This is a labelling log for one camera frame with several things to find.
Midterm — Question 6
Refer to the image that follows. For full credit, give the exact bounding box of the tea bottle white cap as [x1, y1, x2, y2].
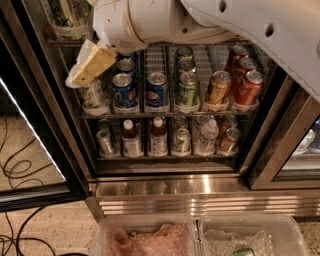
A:
[149, 117, 168, 157]
[122, 119, 142, 158]

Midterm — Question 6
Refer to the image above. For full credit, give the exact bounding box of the right clear plastic bin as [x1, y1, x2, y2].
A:
[198, 214, 310, 256]

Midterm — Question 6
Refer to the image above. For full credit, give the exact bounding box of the silver can bottom shelf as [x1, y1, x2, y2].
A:
[96, 129, 115, 155]

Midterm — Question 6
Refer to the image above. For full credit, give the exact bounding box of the front orange soda can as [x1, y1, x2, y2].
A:
[234, 71, 264, 106]

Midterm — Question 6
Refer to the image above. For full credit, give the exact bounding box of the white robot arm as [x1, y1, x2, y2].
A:
[66, 0, 320, 101]

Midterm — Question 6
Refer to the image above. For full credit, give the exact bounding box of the front left pepsi can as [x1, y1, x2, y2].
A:
[112, 73, 138, 108]

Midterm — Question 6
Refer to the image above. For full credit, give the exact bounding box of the right tea bottle white cap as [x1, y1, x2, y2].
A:
[149, 117, 168, 157]

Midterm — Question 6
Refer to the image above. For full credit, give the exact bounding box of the clear water bottle bottom shelf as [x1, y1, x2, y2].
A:
[195, 119, 219, 157]

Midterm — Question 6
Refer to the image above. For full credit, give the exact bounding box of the black floor cable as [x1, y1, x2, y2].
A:
[0, 116, 89, 256]

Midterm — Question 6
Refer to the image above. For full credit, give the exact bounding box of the clear plastic bin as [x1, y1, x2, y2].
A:
[198, 214, 310, 256]
[95, 214, 200, 256]

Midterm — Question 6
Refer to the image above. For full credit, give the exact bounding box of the front white green soda can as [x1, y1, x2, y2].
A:
[79, 79, 107, 110]

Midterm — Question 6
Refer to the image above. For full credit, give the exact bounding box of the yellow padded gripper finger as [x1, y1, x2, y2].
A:
[65, 39, 117, 88]

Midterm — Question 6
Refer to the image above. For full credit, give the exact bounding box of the green can in bin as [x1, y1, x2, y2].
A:
[231, 248, 255, 256]

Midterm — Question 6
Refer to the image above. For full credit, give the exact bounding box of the pepsi can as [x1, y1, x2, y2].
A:
[146, 72, 169, 108]
[112, 73, 138, 108]

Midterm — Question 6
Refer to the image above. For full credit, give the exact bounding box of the left tea bottle white cap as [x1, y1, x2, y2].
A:
[122, 119, 142, 158]

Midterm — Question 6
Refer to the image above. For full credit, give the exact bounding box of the tall green can top shelf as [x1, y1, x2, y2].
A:
[48, 0, 91, 28]

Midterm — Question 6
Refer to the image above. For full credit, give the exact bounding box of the gold soda can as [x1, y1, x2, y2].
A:
[205, 70, 232, 105]

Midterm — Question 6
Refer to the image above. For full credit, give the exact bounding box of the green white can bottom shelf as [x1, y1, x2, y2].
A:
[172, 128, 191, 155]

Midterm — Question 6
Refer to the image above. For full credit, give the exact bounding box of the front right pepsi can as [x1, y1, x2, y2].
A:
[146, 72, 169, 108]

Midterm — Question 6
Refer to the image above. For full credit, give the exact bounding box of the left clear plastic bin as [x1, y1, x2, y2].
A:
[95, 214, 200, 256]

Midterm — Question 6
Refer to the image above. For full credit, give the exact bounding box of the bronze can bottom shelf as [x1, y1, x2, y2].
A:
[218, 127, 241, 152]

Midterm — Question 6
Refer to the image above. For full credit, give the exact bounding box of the open glass fridge door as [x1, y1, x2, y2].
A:
[0, 1, 87, 213]

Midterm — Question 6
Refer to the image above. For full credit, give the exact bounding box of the stainless steel fridge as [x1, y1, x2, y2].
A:
[24, 0, 320, 218]

